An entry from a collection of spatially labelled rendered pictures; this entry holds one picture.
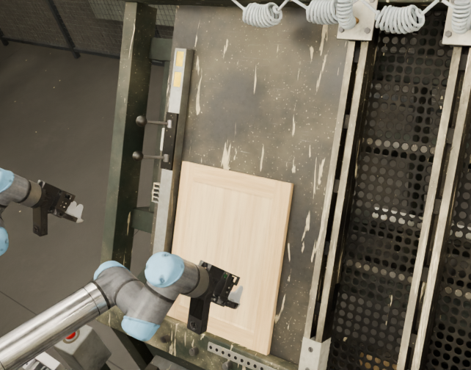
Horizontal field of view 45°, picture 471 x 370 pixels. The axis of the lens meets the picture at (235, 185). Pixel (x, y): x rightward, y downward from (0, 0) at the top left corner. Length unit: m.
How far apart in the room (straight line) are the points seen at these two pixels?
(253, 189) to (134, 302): 0.72
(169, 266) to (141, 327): 0.15
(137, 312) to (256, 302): 0.72
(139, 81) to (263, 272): 0.85
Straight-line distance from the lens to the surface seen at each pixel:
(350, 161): 1.64
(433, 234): 1.62
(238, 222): 1.90
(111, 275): 1.35
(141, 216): 2.23
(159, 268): 1.22
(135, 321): 1.26
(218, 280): 1.39
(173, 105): 2.02
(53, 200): 1.84
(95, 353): 2.26
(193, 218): 2.00
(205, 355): 2.04
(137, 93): 2.19
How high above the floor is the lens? 2.51
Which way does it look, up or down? 40 degrees down
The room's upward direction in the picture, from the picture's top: 20 degrees counter-clockwise
